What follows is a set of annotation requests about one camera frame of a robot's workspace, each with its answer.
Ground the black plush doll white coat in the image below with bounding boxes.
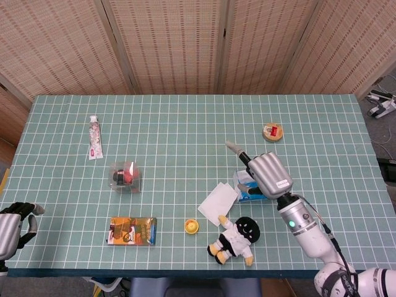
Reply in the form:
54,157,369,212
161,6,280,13
207,214,256,266

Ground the red black toy car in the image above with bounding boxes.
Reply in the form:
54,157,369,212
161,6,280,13
112,166,139,187

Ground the clear plastic box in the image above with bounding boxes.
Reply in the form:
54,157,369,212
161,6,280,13
108,160,144,196

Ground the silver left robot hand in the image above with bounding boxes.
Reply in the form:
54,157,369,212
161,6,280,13
0,202,46,262

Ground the white paper napkin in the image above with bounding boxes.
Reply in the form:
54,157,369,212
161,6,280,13
197,182,239,226

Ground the blue tissue pack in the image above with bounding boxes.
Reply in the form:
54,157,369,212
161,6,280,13
232,168,273,204

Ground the white floor cable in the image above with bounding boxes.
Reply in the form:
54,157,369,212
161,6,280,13
369,122,396,161

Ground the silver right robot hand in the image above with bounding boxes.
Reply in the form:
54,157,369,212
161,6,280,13
225,139,294,199

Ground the white patterned toothpaste tube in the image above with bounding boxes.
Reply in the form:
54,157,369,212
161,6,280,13
88,114,105,161

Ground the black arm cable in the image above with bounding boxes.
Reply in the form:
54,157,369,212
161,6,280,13
292,193,358,281

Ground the yellow egg tart toy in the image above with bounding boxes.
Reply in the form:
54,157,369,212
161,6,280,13
184,218,200,236

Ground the orange brown snack box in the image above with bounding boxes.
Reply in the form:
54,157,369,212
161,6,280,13
106,216,158,247

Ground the green grid tablecloth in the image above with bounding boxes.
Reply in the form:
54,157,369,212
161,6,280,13
0,94,396,278

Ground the woven folding screen panel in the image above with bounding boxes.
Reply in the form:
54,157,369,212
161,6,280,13
101,0,230,95
0,0,139,103
278,0,396,100
0,74,34,147
218,0,324,95

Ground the white black floor device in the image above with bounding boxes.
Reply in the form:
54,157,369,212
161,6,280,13
366,88,396,119

